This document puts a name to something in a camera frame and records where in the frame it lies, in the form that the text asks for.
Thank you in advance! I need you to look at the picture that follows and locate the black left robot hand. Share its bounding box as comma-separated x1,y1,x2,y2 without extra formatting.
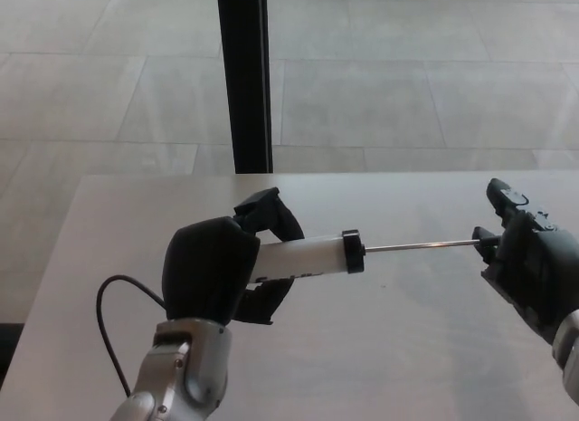
163,187,307,327

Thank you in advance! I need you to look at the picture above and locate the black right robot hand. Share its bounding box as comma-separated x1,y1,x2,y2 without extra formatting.
471,177,579,349

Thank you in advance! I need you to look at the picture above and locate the white Franklin hand air pump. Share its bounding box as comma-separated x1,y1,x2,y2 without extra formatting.
245,226,504,287

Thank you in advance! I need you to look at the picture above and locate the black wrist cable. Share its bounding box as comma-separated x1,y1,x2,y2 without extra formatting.
96,275,169,397

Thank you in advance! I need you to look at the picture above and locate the black vertical frame post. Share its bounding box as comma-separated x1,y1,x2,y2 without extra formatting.
215,0,274,175

